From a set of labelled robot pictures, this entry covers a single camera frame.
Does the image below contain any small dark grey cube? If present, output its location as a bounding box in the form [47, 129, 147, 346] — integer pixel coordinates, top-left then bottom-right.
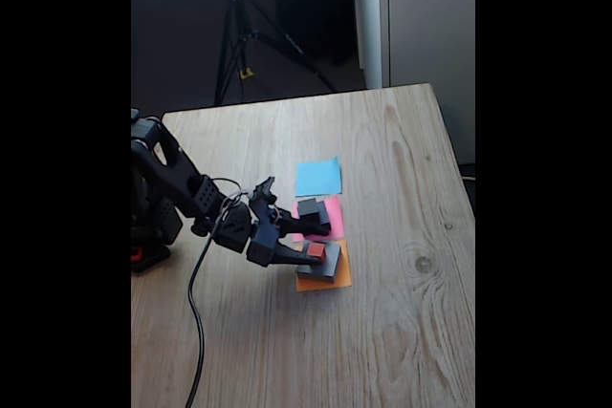
[296, 198, 320, 219]

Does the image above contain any large grey square block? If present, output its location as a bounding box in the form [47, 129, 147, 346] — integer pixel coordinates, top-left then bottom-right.
[295, 240, 342, 284]

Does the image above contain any medium black square block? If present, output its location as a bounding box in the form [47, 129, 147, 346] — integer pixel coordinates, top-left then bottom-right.
[298, 200, 333, 237]

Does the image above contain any pink paper sheet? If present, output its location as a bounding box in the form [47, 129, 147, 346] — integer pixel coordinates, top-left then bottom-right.
[292, 195, 345, 244]

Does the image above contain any blue paper sheet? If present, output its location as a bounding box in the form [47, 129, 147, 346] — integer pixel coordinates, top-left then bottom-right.
[295, 156, 344, 198]

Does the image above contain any orange paper sheet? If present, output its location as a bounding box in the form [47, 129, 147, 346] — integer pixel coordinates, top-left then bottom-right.
[295, 239, 353, 293]

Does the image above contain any red black table clamp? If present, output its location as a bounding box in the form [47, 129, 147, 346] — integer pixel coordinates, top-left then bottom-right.
[130, 241, 172, 273]

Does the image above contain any black tripod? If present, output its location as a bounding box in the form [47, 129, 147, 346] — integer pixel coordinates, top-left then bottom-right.
[212, 0, 339, 107]

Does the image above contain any white grey cabinet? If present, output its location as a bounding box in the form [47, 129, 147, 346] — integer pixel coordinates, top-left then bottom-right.
[351, 0, 476, 165]

